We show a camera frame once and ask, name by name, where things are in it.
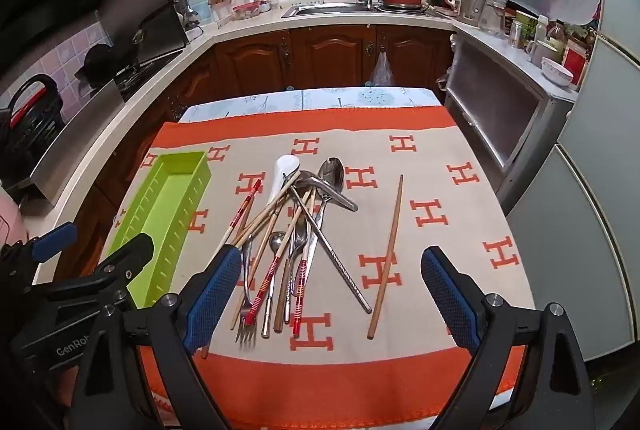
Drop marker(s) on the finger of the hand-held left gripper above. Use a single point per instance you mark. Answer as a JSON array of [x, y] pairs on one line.
[[55, 241], [127, 257]]

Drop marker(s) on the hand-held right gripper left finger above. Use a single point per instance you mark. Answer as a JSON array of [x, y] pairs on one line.
[[215, 300]]

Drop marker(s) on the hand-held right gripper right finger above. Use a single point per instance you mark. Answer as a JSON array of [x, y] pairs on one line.
[[450, 300]]

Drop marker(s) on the green plastic utensil tray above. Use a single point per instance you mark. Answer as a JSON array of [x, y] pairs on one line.
[[165, 210]]

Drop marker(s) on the bamboo chopstick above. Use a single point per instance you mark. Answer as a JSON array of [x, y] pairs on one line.
[[260, 255], [270, 205]]

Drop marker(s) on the long brown wooden chopstick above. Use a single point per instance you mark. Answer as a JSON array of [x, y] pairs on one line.
[[389, 255]]

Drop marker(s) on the white ceramic spoon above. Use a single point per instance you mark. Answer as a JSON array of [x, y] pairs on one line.
[[282, 170]]

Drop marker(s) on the large metal spoon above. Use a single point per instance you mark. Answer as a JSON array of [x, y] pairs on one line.
[[331, 172]]

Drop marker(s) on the pink rice cooker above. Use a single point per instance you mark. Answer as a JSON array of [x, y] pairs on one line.
[[10, 220]]

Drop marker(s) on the low stainless splash guard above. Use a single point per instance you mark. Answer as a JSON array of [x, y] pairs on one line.
[[75, 145]]

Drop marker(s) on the orange beige printed blanket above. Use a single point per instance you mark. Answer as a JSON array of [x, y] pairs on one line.
[[440, 190]]

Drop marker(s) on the black wok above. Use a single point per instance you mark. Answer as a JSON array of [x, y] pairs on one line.
[[100, 60]]

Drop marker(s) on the stainless steel cabinet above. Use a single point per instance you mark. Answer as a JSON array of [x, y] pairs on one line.
[[505, 110]]

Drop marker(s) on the grey refrigerator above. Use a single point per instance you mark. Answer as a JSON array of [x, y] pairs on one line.
[[600, 160]]

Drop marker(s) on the small hanging plastic bag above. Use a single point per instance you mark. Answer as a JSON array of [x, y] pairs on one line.
[[382, 70]]

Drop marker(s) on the tall stainless splash guard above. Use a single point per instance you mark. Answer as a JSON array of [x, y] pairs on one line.
[[145, 15]]

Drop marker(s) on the white bowl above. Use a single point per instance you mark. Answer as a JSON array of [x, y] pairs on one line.
[[556, 70]]

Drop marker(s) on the white kitchen countertop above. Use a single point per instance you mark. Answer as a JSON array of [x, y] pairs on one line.
[[250, 22]]

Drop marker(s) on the brown wooden kitchen cabinets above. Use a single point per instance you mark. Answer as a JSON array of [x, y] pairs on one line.
[[325, 57]]

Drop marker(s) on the red packet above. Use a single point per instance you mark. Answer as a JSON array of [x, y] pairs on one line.
[[575, 57]]

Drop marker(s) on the green label jar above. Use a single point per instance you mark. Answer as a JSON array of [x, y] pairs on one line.
[[522, 32]]

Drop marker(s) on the glass pitcher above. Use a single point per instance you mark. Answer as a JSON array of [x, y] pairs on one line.
[[492, 12]]

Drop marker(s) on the stainless steel sink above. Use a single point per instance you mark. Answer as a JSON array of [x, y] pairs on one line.
[[325, 10]]

